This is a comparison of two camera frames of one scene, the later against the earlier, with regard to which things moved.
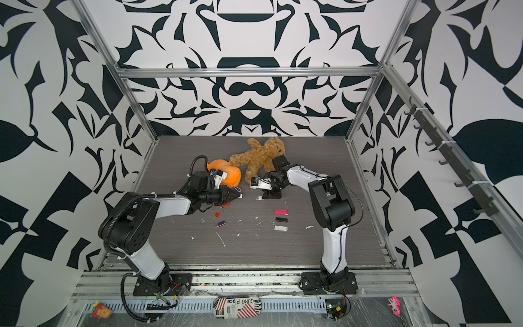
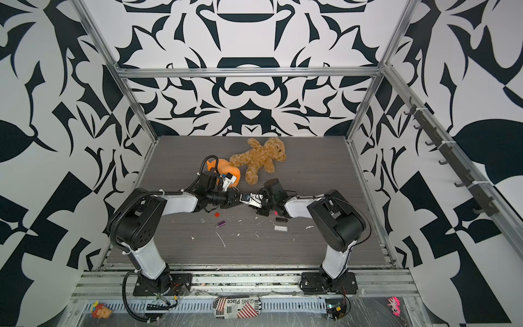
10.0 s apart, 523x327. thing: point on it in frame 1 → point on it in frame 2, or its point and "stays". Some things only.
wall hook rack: [489, 208] stays
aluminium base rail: [102, 285] stays
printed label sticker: [236, 307] stays
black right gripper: [271, 194] → [261, 212]
